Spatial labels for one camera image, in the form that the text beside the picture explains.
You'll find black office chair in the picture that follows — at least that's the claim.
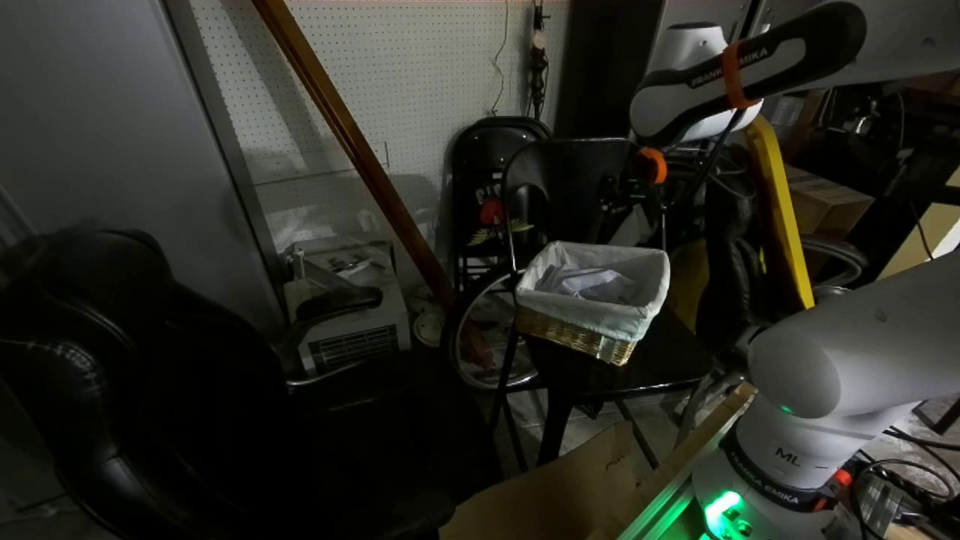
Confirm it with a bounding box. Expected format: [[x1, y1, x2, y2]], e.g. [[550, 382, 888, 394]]
[[0, 224, 304, 540]]

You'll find black wall power strip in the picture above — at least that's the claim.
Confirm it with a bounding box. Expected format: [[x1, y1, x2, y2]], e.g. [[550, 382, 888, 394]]
[[524, 0, 551, 117]]

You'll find cardboard box on shelf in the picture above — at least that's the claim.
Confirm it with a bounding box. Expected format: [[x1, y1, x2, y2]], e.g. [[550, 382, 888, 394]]
[[783, 161, 880, 244]]

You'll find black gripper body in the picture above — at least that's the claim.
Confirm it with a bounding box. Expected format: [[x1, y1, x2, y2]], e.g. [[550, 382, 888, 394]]
[[596, 159, 665, 244]]

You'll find orange cable clamp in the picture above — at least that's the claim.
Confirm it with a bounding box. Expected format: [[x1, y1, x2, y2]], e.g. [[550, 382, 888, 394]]
[[636, 145, 672, 190]]

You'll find brown wooden plank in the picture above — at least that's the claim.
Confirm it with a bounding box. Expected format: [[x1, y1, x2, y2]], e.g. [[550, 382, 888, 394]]
[[249, 0, 460, 303]]

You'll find grey metal beam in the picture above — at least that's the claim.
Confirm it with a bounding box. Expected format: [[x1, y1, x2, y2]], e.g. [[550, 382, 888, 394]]
[[162, 0, 287, 332]]

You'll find black plastic chair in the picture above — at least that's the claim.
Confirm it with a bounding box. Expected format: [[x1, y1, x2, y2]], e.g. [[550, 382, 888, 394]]
[[499, 135, 727, 474]]

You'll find brown cardboard box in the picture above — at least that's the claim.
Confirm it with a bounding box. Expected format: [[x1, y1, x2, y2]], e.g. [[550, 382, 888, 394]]
[[438, 416, 654, 540]]

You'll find yellow board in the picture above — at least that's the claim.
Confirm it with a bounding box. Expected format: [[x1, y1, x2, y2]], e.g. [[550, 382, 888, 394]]
[[747, 113, 818, 317]]

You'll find black bicycle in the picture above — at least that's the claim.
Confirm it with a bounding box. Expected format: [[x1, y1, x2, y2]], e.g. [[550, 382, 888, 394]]
[[452, 266, 550, 394]]

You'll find white shelf unit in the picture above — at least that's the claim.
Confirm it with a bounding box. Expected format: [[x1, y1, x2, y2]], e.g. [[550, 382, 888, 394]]
[[281, 236, 414, 376]]

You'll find orange strap on arm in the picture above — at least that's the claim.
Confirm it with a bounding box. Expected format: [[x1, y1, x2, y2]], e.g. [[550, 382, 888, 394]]
[[718, 39, 754, 111]]

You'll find thin hanging wall cable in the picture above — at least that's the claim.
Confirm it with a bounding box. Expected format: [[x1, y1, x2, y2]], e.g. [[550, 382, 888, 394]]
[[487, 28, 514, 117]]

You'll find grey crumpled cloth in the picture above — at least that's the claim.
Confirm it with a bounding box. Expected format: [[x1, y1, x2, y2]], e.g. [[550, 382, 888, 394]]
[[546, 261, 641, 308]]

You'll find beige wooden board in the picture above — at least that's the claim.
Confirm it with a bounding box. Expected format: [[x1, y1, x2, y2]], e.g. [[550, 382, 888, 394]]
[[880, 198, 960, 288]]

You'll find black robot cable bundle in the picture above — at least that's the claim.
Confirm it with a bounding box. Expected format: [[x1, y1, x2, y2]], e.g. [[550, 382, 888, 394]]
[[843, 437, 960, 540]]

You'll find wooden table edge strip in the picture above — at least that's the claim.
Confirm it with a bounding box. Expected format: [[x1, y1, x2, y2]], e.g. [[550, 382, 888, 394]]
[[587, 377, 761, 540]]

